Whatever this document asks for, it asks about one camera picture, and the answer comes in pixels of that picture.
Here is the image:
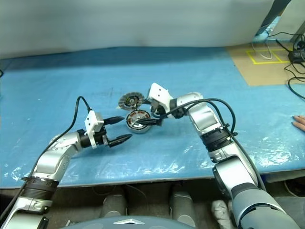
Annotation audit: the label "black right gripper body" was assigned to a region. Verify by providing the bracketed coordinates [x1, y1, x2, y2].
[150, 99, 168, 120]

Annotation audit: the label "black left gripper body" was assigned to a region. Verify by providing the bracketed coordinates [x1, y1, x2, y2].
[96, 127, 111, 147]

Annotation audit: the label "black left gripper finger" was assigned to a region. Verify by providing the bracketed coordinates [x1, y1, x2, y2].
[102, 116, 125, 125]
[107, 134, 133, 147]

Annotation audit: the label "grey motor housing copper windings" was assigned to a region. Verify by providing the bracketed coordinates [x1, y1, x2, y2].
[125, 109, 151, 135]

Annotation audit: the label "person's bare hand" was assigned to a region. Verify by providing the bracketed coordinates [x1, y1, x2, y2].
[292, 115, 305, 132]

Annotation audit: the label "blue table cover sheet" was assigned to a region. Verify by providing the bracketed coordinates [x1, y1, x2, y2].
[0, 45, 305, 189]

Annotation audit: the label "dark grey rounded shape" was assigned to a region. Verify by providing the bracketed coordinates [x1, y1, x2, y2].
[169, 185, 197, 227]
[102, 193, 127, 218]

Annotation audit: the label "grey robot torso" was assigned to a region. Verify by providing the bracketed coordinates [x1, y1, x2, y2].
[62, 216, 177, 229]

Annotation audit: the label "white crumpled cloth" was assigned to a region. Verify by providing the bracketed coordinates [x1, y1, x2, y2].
[211, 199, 234, 226]

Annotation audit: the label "black power adapter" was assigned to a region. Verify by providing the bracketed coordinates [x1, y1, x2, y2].
[287, 49, 305, 63]

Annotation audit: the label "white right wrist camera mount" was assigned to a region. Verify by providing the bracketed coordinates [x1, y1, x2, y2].
[147, 83, 173, 108]

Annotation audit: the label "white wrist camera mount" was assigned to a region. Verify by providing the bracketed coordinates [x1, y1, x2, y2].
[147, 83, 173, 108]
[84, 110, 104, 150]

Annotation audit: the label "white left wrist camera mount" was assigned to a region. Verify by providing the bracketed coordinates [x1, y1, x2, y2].
[84, 110, 104, 150]

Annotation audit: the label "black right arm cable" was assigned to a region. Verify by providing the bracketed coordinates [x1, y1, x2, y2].
[163, 98, 267, 191]

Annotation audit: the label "white floor cable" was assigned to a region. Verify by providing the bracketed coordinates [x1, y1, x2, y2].
[251, 35, 274, 60]

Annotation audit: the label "black floor cable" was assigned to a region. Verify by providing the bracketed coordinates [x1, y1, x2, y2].
[268, 31, 305, 101]

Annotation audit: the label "grey metal frame post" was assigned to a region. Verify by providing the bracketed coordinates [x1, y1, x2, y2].
[253, 0, 293, 43]

